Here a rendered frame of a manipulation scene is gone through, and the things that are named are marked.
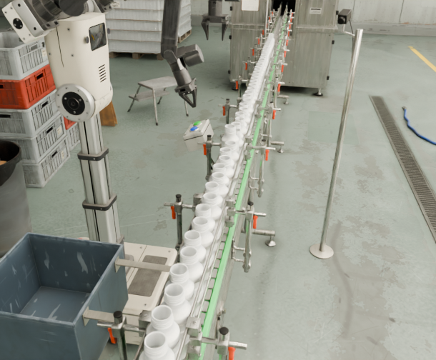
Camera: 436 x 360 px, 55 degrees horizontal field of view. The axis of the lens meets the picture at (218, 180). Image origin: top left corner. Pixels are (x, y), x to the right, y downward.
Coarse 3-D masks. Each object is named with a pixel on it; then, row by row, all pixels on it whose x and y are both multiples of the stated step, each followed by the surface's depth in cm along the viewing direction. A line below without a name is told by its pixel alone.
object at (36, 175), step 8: (64, 136) 378; (56, 144) 363; (64, 144) 379; (56, 152) 364; (64, 152) 379; (48, 160) 348; (56, 160) 364; (64, 160) 379; (24, 168) 333; (32, 168) 332; (40, 168) 334; (48, 168) 349; (56, 168) 365; (24, 176) 337; (32, 176) 336; (40, 176) 336; (48, 176) 350; (32, 184) 339; (40, 184) 339
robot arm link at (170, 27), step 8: (168, 0) 134; (176, 0) 134; (168, 8) 136; (176, 8) 136; (168, 16) 139; (176, 16) 139; (168, 24) 141; (176, 24) 141; (168, 32) 143; (176, 32) 143; (168, 40) 145; (176, 40) 145; (160, 48) 151; (168, 48) 148; (176, 48) 148
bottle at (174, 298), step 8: (168, 288) 79; (176, 288) 80; (168, 296) 77; (176, 296) 76; (184, 296) 79; (168, 304) 77; (176, 304) 77; (184, 304) 79; (176, 312) 78; (184, 312) 78; (176, 320) 78; (184, 320) 79; (184, 328) 80; (184, 344) 82; (184, 352) 83
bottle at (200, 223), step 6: (198, 216) 99; (192, 222) 98; (198, 222) 100; (204, 222) 100; (192, 228) 99; (198, 228) 97; (204, 228) 97; (204, 234) 98; (210, 234) 100; (204, 240) 98; (210, 240) 99; (204, 246) 98; (210, 246) 100; (210, 258) 101; (210, 264) 102
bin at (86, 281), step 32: (32, 256) 132; (64, 256) 130; (96, 256) 128; (0, 288) 118; (32, 288) 134; (64, 288) 137; (96, 288) 108; (0, 320) 102; (32, 320) 99; (64, 320) 126; (96, 320) 111; (128, 320) 101; (0, 352) 108; (32, 352) 106; (64, 352) 103; (96, 352) 113
